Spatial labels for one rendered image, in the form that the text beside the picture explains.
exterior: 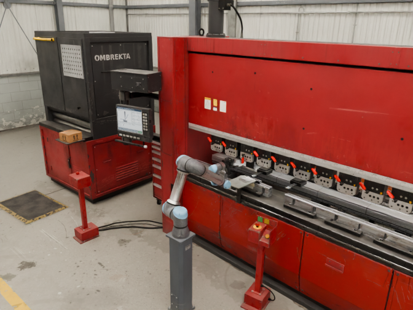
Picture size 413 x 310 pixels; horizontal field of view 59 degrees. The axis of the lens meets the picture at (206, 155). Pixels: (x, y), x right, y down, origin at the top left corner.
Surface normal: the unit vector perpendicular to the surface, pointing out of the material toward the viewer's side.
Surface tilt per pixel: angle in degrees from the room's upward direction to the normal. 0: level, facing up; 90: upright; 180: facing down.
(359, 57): 90
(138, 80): 90
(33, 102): 90
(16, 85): 90
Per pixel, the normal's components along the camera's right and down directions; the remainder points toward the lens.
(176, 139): 0.72, 0.25
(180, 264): 0.07, 0.34
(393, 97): -0.70, 0.23
